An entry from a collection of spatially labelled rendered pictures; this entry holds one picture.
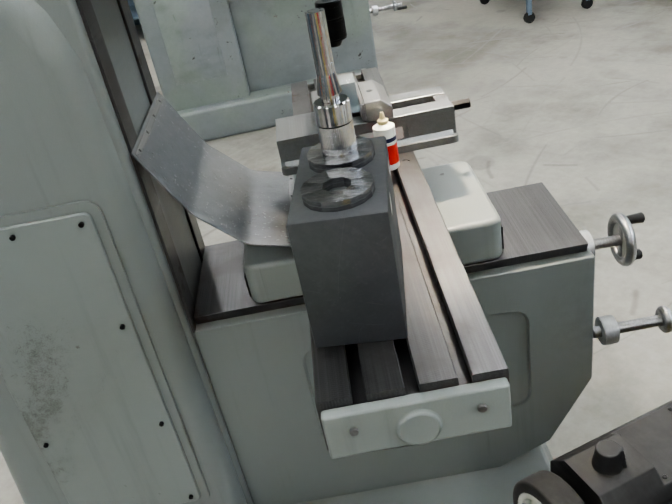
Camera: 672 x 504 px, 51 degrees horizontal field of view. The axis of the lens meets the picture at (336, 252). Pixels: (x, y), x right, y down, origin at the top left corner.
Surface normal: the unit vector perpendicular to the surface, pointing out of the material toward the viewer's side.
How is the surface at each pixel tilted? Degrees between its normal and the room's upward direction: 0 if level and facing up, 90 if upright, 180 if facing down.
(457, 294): 0
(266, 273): 90
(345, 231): 90
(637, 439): 0
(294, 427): 90
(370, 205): 0
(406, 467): 90
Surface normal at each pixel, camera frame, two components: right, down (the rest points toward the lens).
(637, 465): -0.17, -0.84
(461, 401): 0.08, 0.52
